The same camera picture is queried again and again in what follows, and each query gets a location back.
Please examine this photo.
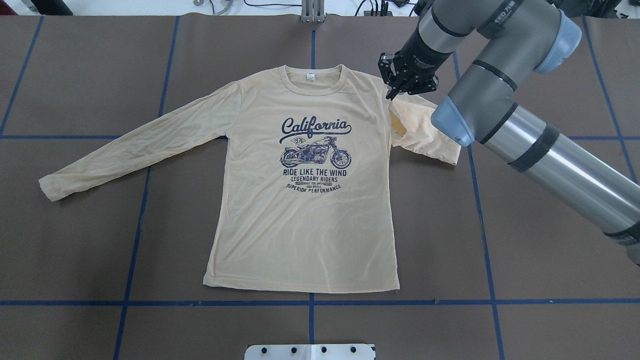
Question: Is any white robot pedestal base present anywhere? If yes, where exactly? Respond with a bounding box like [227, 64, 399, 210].
[244, 343, 377, 360]

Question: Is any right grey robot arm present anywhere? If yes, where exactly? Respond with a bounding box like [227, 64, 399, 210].
[377, 0, 640, 265]

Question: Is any aluminium frame post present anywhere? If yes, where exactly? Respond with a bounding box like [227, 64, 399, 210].
[301, 0, 326, 23]

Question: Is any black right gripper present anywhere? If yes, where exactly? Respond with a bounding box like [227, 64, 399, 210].
[378, 31, 451, 101]

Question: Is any beige long-sleeve printed shirt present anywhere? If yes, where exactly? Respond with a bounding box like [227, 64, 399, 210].
[39, 64, 461, 294]

